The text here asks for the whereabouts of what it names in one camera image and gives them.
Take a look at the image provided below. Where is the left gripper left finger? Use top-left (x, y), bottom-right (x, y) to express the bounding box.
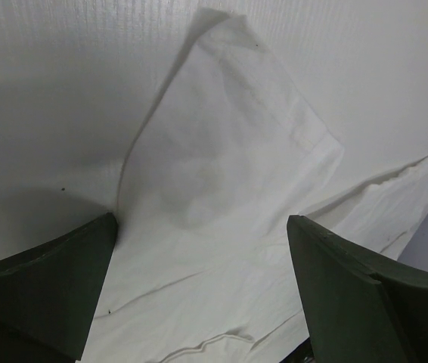
top-left (0, 213), bottom-right (118, 362)

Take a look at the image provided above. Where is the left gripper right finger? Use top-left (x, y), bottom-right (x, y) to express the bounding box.
top-left (287, 216), bottom-right (428, 362)

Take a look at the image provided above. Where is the white t-shirt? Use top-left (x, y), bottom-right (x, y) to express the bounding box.
top-left (83, 16), bottom-right (428, 362)

